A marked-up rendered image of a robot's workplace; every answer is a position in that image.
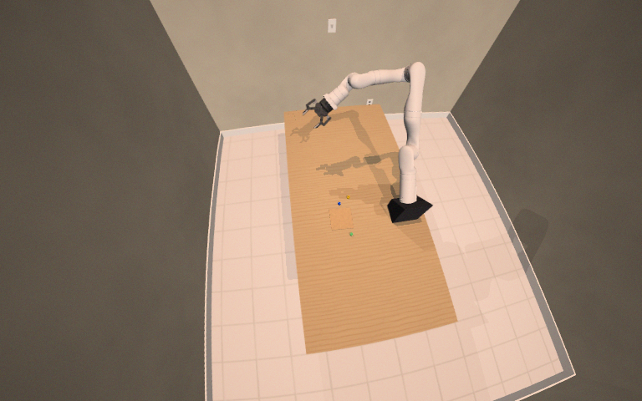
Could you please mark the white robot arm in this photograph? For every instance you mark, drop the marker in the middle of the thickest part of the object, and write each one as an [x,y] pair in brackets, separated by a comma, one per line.
[415,75]

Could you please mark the tan square mat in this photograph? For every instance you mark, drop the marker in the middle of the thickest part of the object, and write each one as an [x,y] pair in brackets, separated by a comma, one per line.
[341,218]

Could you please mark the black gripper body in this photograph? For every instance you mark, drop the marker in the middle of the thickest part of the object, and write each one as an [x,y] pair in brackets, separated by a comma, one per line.
[324,106]

